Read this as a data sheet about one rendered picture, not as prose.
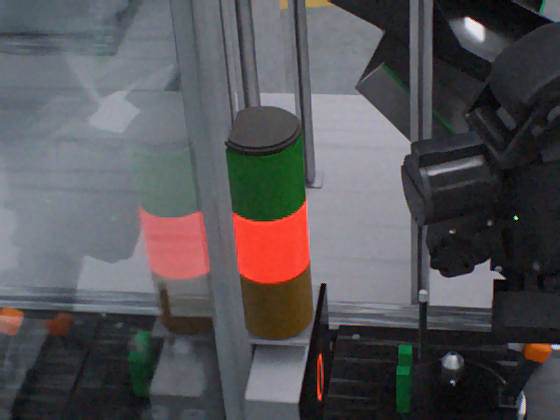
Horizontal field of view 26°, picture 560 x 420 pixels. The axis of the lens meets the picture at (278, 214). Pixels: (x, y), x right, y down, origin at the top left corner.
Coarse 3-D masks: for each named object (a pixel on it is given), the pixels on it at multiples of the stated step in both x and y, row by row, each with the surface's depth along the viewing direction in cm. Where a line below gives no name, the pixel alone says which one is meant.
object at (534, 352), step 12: (516, 348) 106; (528, 348) 105; (540, 348) 105; (528, 360) 106; (540, 360) 106; (516, 372) 108; (528, 372) 107; (516, 384) 108; (504, 396) 109; (516, 396) 109
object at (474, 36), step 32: (352, 0) 114; (384, 0) 113; (448, 0) 122; (480, 0) 123; (512, 0) 122; (448, 32) 112; (480, 32) 120; (512, 32) 122; (448, 64) 115; (480, 64) 113
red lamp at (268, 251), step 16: (304, 208) 76; (240, 224) 75; (256, 224) 75; (272, 224) 74; (288, 224) 75; (304, 224) 76; (240, 240) 76; (256, 240) 75; (272, 240) 75; (288, 240) 76; (304, 240) 77; (240, 256) 77; (256, 256) 76; (272, 256) 76; (288, 256) 76; (304, 256) 78; (240, 272) 78; (256, 272) 77; (272, 272) 77; (288, 272) 77
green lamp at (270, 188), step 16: (240, 160) 72; (256, 160) 71; (272, 160) 72; (288, 160) 72; (240, 176) 73; (256, 176) 72; (272, 176) 72; (288, 176) 73; (304, 176) 75; (240, 192) 73; (256, 192) 73; (272, 192) 73; (288, 192) 73; (304, 192) 75; (240, 208) 74; (256, 208) 74; (272, 208) 74; (288, 208) 74
